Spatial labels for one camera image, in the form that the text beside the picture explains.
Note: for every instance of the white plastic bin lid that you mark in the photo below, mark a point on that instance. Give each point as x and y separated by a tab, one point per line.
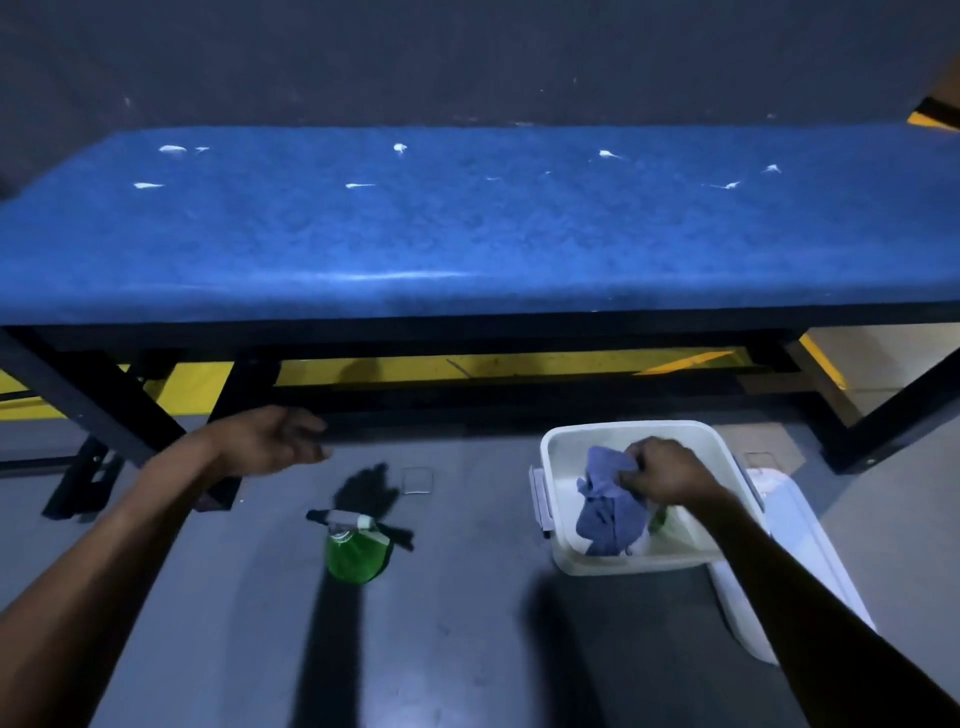
810	555

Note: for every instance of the person's right fingers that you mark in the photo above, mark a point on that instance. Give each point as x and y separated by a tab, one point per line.
636	469

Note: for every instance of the blue padded bench top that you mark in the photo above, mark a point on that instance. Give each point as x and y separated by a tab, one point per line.
480	232

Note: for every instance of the person's left hand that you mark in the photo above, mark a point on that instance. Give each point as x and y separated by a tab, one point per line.
255	442

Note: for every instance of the green spray bottle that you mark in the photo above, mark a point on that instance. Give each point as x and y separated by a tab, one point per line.
356	555

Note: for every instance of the blue cleaning cloth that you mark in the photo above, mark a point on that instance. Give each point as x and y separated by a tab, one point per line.
607	510

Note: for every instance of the person's right forearm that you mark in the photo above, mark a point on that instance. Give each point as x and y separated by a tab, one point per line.
810	622

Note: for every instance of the person's right hand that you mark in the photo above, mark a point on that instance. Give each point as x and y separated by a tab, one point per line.
671	472

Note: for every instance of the person's left thumb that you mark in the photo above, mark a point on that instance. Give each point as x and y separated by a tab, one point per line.
313	452

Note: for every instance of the black metal bench frame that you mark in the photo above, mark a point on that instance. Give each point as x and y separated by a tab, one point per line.
112	412

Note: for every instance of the white plastic storage bin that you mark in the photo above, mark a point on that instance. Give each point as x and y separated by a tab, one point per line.
577	442

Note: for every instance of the person's left forearm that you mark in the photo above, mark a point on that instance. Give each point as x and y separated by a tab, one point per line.
97	577

